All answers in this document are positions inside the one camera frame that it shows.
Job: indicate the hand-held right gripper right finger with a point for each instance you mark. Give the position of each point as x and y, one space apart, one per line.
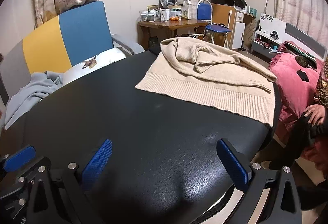
233 167

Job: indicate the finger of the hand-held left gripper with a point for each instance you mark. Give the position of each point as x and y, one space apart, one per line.
19 158

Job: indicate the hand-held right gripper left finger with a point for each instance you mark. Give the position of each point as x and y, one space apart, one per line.
97 162

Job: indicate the beige knit sweater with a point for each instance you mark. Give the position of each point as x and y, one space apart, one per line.
205 90

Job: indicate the light blue garment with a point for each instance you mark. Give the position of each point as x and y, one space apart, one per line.
28 93

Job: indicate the pink bedspread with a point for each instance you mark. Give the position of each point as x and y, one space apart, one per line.
289 85

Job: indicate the white printed pillow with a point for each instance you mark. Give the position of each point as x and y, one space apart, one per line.
102 60

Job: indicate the small black cloth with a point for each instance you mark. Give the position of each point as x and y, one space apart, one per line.
304 74

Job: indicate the grey yellow blue armchair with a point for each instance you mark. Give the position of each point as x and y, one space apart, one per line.
76 34

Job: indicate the dark cloth with green trim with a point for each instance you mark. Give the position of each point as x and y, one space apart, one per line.
301 56

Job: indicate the white shelf unit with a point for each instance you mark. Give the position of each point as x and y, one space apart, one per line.
269 26

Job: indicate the wooden desk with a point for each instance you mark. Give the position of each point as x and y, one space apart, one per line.
220 21

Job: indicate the grey headboard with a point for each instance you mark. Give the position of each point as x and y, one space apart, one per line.
307 36

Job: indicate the white bottle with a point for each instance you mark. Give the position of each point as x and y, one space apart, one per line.
143 16
151 16

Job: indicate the wooden table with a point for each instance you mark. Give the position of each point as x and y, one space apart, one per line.
166 25

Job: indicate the blue folding chair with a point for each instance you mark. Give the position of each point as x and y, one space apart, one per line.
203 10

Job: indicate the white box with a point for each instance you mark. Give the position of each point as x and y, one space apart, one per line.
164 15

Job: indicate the small black fan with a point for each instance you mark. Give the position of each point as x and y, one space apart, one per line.
240 3

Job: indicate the white milk carton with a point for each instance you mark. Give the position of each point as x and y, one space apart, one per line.
186 8

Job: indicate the picture frame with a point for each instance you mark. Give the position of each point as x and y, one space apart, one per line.
153 7

